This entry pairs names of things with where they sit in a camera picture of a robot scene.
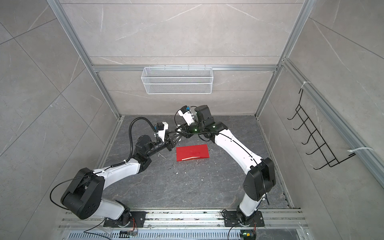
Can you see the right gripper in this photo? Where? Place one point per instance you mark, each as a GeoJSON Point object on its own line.
{"type": "Point", "coordinates": [187, 132]}

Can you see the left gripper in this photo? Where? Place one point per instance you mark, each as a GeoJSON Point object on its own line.
{"type": "Point", "coordinates": [168, 141]}

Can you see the red envelope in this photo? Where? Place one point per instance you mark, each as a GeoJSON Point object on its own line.
{"type": "Point", "coordinates": [192, 152]}

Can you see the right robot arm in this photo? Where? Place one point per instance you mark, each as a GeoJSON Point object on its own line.
{"type": "Point", "coordinates": [260, 173]}

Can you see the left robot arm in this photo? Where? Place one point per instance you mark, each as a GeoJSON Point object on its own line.
{"type": "Point", "coordinates": [84, 195]}

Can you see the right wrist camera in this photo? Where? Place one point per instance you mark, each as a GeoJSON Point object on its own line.
{"type": "Point", "coordinates": [200, 115]}

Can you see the white wire mesh basket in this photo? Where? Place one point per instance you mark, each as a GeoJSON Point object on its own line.
{"type": "Point", "coordinates": [177, 80]}

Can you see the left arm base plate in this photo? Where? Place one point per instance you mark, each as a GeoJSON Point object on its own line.
{"type": "Point", "coordinates": [135, 218]}

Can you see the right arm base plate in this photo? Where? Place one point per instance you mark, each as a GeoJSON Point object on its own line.
{"type": "Point", "coordinates": [237, 219]}

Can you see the grey slotted cable duct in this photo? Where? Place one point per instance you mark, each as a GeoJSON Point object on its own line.
{"type": "Point", "coordinates": [158, 235]}

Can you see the black wire hook rack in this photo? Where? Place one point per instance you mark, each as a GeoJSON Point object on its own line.
{"type": "Point", "coordinates": [315, 136]}

